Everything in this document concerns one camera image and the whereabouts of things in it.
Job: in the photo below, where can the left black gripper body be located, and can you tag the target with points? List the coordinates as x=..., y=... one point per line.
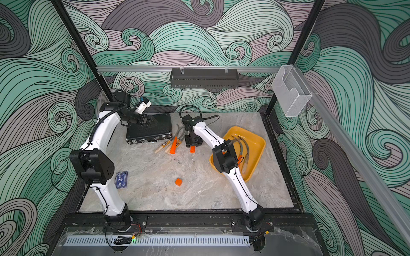
x=136, y=119

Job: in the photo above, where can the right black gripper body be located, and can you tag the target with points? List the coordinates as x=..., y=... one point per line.
x=193, y=140

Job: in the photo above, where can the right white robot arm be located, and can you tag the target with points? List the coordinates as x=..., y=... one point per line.
x=225, y=160

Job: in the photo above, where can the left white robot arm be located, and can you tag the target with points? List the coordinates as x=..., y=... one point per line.
x=94, y=167

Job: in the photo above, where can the black ribbed storage case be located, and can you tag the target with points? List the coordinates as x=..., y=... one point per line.
x=160, y=128

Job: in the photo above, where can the small orange block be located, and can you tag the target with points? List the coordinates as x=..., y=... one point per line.
x=178, y=182

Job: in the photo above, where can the yellow plastic tray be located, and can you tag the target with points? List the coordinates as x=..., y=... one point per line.
x=256, y=148

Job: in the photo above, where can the blue card pack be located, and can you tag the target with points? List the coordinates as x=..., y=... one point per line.
x=121, y=179

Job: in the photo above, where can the wooden handle sickle with label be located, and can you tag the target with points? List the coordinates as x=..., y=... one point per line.
x=167, y=145

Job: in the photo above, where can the black wall shelf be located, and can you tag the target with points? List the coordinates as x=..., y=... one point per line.
x=213, y=78

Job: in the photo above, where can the white slotted cable duct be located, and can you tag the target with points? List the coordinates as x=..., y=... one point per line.
x=159, y=240

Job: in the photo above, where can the clear acrylic wall holder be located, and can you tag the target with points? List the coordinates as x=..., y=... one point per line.
x=291, y=89

